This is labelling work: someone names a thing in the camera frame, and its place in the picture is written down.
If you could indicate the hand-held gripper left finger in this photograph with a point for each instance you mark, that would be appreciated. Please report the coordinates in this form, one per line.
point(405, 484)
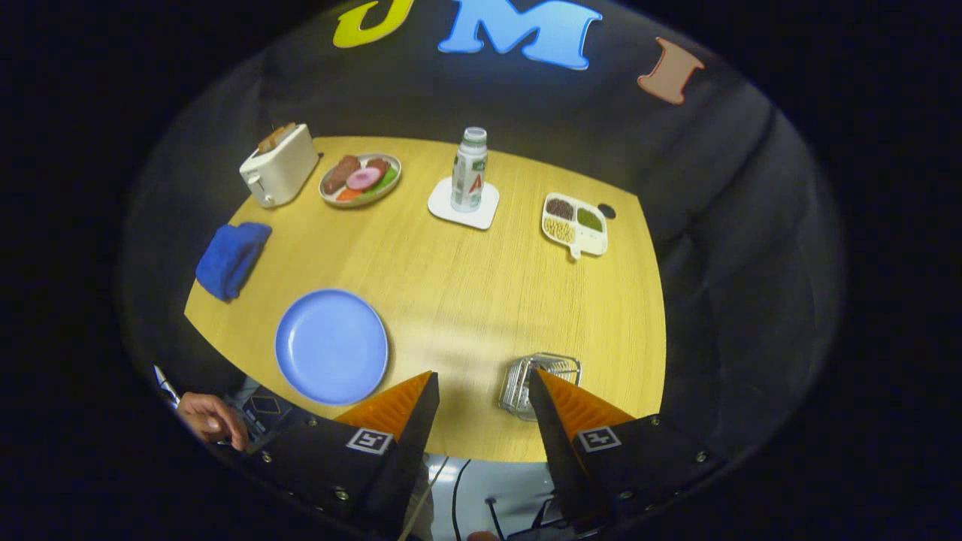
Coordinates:
point(406, 458)

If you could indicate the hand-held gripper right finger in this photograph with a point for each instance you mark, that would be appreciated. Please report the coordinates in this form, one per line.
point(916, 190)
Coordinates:
point(556, 451)

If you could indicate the blue round plate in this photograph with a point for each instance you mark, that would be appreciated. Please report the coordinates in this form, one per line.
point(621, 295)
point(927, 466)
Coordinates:
point(331, 346)

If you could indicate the white divided dish with grains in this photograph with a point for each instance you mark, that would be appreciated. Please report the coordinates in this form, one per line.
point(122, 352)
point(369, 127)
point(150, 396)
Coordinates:
point(594, 242)

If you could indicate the black table grommet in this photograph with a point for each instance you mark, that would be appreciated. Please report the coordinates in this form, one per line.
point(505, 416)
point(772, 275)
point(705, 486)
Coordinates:
point(606, 211)

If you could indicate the open laptop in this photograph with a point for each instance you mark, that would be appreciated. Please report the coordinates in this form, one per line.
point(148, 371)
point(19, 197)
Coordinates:
point(167, 389)

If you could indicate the white square coaster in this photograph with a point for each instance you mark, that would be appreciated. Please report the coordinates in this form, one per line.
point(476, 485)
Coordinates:
point(443, 207)

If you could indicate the oval plate of food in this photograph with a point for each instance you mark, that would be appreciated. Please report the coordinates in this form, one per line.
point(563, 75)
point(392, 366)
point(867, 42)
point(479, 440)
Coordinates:
point(373, 199)

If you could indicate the blue folded cloth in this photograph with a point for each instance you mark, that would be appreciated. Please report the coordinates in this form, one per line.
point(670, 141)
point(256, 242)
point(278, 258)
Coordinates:
point(229, 259)

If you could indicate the orange carrot slice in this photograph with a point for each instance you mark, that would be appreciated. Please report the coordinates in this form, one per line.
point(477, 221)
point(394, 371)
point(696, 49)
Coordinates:
point(348, 194)

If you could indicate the green lettuce leaf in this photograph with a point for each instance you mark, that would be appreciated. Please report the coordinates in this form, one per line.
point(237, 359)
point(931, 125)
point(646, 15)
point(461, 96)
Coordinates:
point(387, 182)

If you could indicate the pink ham slice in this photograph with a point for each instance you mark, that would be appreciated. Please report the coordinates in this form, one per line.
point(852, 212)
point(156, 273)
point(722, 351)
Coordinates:
point(364, 179)

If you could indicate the white drink bottle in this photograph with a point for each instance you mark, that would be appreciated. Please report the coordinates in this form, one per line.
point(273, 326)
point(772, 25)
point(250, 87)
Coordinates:
point(470, 180)

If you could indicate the long brown sausage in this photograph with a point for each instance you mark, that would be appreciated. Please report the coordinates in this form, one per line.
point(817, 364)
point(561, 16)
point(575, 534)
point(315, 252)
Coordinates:
point(342, 174)

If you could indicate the short brown sausage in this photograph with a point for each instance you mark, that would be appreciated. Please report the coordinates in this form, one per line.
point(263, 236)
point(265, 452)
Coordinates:
point(377, 166)

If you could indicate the white toaster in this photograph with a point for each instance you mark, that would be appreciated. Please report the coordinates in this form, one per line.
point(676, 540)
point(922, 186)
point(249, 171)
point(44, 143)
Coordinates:
point(289, 169)

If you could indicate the brown toast slice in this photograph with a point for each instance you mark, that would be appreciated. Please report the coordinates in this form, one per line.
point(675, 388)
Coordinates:
point(267, 141)
point(285, 130)

